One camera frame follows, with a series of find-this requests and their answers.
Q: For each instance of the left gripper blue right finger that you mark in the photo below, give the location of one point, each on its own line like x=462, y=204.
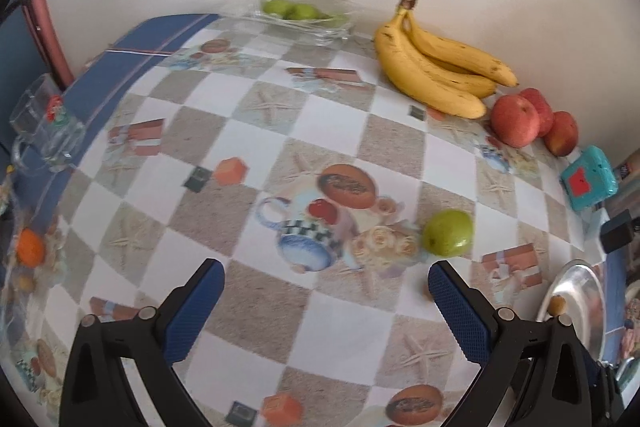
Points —
x=543, y=363

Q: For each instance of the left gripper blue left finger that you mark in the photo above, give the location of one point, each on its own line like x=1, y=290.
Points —
x=96, y=391

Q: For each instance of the orange tangerine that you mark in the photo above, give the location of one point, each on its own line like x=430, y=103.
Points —
x=30, y=249

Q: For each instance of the clear bag of green fruits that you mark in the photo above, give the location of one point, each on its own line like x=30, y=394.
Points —
x=322, y=20

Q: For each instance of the brown longan fruit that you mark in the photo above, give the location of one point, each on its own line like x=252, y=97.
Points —
x=557, y=306

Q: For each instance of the large steel basin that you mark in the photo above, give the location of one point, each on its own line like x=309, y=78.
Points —
x=579, y=286

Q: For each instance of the black power adapter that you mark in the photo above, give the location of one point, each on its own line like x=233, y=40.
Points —
x=618, y=232

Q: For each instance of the green fruit on table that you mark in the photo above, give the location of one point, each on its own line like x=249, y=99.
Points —
x=449, y=233

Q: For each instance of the teal toy house box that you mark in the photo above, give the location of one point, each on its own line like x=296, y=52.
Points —
x=589, y=179

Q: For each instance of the steel thermos kettle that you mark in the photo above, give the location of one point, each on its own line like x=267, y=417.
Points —
x=628, y=169

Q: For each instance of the far red apple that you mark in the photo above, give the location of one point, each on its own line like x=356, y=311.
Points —
x=562, y=138

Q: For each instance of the red apple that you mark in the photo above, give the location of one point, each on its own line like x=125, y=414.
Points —
x=562, y=138
x=514, y=120
x=542, y=107

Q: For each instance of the front red apple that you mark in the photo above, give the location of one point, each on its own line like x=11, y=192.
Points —
x=514, y=120

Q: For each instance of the middle red apple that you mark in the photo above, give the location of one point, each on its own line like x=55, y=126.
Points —
x=542, y=107

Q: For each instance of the patterned vinyl table cover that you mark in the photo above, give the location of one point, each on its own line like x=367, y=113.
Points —
x=310, y=179

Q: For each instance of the blue plaid tablecloth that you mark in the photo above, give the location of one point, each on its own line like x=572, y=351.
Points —
x=94, y=96

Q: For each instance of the yellow banana bunch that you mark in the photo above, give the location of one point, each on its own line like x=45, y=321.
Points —
x=447, y=75

